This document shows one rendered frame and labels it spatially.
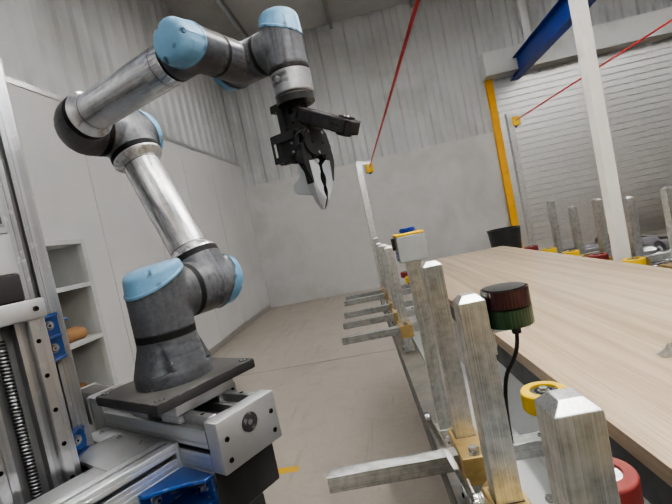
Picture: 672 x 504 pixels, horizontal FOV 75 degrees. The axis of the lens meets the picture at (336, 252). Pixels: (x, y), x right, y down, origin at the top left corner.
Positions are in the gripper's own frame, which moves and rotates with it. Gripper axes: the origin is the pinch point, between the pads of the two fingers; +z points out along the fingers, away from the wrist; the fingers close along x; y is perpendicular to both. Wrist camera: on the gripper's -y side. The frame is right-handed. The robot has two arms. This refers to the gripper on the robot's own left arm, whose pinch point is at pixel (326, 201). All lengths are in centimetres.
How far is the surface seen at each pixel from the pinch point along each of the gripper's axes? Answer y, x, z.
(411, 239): -0.8, -29.3, 11.4
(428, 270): -13.4, -8.5, 16.2
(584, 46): -33, -151, -47
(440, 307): -14.1, -9.0, 23.4
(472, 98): 190, -752, -175
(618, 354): -38, -35, 42
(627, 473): -41, 7, 41
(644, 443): -43, -1, 42
